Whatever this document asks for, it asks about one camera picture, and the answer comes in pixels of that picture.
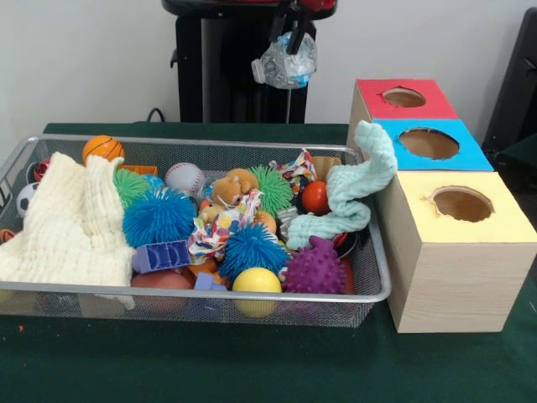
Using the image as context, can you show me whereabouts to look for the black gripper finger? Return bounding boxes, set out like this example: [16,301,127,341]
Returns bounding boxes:
[270,0,291,41]
[288,12,307,55]

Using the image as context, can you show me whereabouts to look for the crushed clear plastic bottle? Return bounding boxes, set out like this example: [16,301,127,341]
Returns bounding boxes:
[251,31,319,90]

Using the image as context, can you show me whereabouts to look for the mint green waffle cloth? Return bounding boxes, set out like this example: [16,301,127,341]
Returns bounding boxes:
[287,120,399,251]

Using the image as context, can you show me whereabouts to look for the clear mesh bin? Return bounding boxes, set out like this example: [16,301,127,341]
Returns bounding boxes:
[0,133,394,329]

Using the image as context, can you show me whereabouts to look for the wooden box with three holes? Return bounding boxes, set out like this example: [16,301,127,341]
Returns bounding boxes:
[346,77,537,335]

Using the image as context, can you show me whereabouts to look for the green rubber koosh ball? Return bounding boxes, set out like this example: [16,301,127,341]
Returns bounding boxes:
[249,165,294,213]

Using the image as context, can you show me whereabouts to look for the orange smooth ball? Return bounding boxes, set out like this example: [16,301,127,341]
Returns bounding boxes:
[301,181,331,213]

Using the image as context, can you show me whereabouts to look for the brown plush monkey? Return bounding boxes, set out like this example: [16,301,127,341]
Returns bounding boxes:
[211,168,260,209]

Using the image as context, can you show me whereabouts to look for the white toy baseball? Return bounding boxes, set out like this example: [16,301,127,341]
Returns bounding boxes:
[164,162,206,196]

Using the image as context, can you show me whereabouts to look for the orange toy basketball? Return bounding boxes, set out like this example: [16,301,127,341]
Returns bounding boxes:
[82,134,126,165]

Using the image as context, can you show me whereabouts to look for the blue rubber koosh ball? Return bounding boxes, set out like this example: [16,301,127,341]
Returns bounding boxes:
[122,186,197,249]
[218,222,290,285]

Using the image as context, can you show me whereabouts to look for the purple spiky ball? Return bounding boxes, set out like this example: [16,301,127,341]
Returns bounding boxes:
[283,236,348,295]

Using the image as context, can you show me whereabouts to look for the yellow smooth ball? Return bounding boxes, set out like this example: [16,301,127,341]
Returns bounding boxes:
[232,267,283,318]

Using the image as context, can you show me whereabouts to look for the dark green table cloth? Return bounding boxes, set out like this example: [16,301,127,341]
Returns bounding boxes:
[494,133,537,186]
[0,121,537,403]

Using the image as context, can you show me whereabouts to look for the cream waffle cloth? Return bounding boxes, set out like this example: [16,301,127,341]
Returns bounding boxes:
[0,151,136,311]

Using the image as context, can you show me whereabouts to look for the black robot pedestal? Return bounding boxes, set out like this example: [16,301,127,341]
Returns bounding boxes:
[161,0,339,124]

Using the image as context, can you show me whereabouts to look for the black cable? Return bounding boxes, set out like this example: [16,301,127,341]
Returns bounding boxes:
[145,107,181,123]

